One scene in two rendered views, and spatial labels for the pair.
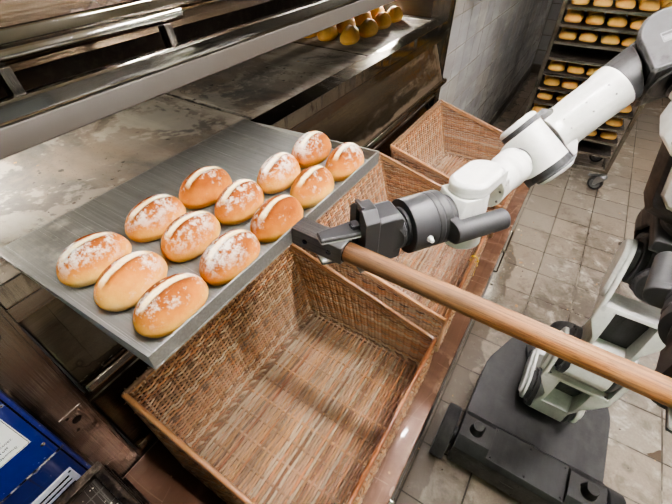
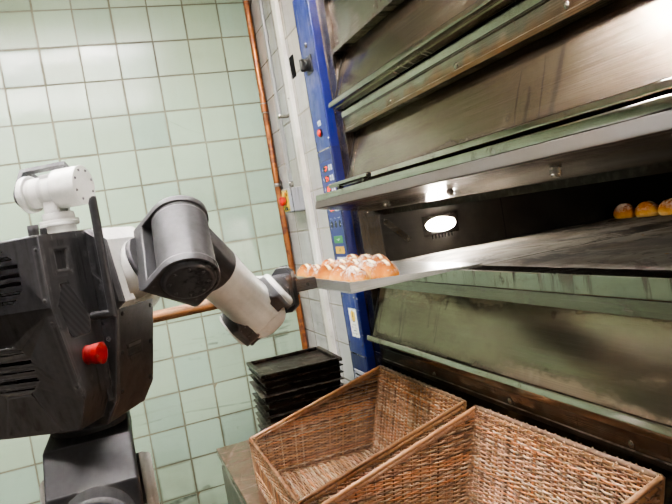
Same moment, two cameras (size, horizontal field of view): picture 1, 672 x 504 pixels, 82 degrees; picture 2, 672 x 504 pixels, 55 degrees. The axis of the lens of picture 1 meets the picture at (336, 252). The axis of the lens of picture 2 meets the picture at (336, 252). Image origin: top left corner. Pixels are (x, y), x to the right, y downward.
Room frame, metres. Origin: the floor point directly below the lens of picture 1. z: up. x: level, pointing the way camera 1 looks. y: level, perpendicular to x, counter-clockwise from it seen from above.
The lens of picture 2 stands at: (1.62, -1.26, 1.36)
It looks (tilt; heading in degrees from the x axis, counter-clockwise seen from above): 3 degrees down; 129
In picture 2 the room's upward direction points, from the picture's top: 9 degrees counter-clockwise
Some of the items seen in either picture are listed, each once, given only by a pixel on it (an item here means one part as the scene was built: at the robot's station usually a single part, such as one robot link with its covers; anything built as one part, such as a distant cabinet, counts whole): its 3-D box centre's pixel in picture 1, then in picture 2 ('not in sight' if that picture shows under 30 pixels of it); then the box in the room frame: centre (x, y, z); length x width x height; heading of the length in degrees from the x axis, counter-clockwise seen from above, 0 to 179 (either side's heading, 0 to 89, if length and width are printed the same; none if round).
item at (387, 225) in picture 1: (392, 230); (278, 292); (0.47, -0.09, 1.19); 0.12 x 0.10 x 0.13; 113
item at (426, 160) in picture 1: (463, 161); not in sight; (1.51, -0.55, 0.72); 0.56 x 0.49 x 0.28; 148
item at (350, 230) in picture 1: (338, 231); not in sight; (0.43, 0.00, 1.22); 0.06 x 0.03 x 0.02; 113
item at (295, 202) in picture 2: not in sight; (293, 199); (-0.18, 0.75, 1.46); 0.10 x 0.07 x 0.10; 148
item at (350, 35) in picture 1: (318, 14); not in sight; (1.84, 0.07, 1.21); 0.61 x 0.48 x 0.06; 58
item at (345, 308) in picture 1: (301, 379); (350, 446); (0.48, 0.08, 0.72); 0.56 x 0.49 x 0.28; 148
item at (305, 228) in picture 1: (321, 240); (299, 285); (0.44, 0.02, 1.19); 0.09 x 0.04 x 0.03; 58
